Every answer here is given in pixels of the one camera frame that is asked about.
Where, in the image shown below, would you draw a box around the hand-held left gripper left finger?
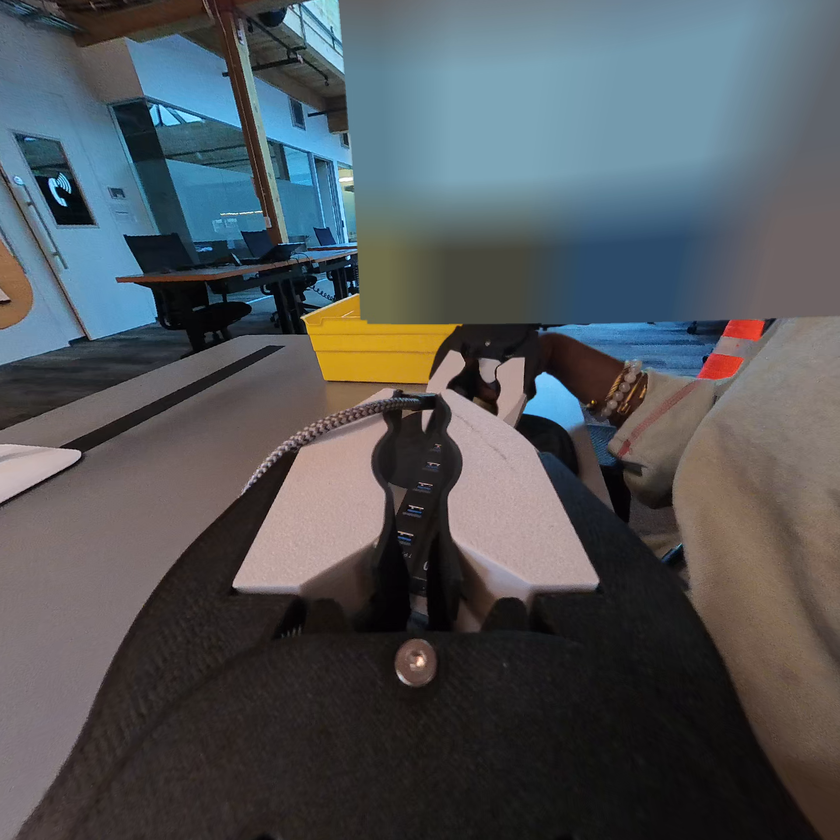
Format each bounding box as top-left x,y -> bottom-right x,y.
233,387 -> 403,597

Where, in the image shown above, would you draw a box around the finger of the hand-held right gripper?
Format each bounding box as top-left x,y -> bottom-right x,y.
428,338 -> 471,398
493,357 -> 530,429

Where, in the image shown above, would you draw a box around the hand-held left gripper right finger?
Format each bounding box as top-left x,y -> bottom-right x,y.
436,391 -> 601,598

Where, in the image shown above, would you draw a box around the grey braided usb cable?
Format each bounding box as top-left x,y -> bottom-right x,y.
241,390 -> 439,497

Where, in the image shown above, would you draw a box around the yellow plastic bin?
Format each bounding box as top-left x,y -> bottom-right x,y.
300,293 -> 462,385

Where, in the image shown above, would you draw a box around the person's right hand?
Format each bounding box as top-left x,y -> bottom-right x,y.
474,331 -> 624,414

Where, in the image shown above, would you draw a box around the black quilted pad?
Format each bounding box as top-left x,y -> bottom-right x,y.
518,413 -> 580,475

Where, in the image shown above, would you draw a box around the orange traffic cone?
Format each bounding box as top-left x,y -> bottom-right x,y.
696,319 -> 767,383

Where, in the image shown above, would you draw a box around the person's beige sweatshirt torso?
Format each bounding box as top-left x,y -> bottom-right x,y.
671,318 -> 840,840

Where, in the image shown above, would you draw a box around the wooden office desk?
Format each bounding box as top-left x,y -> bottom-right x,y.
115,252 -> 311,337

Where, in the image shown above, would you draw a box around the black office chair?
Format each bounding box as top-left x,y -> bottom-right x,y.
123,232 -> 255,350

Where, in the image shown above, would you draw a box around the instruction board on stand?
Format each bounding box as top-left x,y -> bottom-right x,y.
0,444 -> 84,506

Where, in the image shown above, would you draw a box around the wooden display board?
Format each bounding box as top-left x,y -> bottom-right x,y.
0,238 -> 35,330

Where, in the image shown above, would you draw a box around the gold bracelets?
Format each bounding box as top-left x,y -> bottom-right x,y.
599,358 -> 651,422

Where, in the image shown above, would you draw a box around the wooden support post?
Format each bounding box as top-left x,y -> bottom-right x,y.
209,0 -> 291,248

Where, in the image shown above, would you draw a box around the black wall sign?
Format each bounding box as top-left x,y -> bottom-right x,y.
13,133 -> 99,228

